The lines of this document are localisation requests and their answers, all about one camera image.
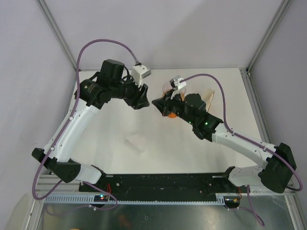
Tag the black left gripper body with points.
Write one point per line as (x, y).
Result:
(131, 97)

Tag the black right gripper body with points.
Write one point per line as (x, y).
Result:
(173, 105)

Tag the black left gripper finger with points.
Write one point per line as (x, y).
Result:
(142, 103)
(143, 91)

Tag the cream coffee filter holder stack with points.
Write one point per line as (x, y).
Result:
(208, 97)

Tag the clear pink plastic dripper cone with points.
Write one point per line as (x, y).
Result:
(166, 88)

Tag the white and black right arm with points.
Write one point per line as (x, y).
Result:
(275, 165)

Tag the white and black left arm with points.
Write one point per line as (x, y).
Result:
(90, 96)

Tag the wooden and orange dripper stand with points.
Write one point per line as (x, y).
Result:
(172, 115)

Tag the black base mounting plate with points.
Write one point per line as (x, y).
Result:
(169, 186)

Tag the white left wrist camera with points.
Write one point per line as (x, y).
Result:
(139, 72)

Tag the grey slotted cable duct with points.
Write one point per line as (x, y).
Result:
(100, 199)

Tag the aluminium right corner post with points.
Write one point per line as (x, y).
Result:
(276, 20)

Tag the aluminium corner post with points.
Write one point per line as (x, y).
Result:
(56, 32)
(276, 20)

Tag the aluminium left corner post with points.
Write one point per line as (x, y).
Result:
(56, 32)

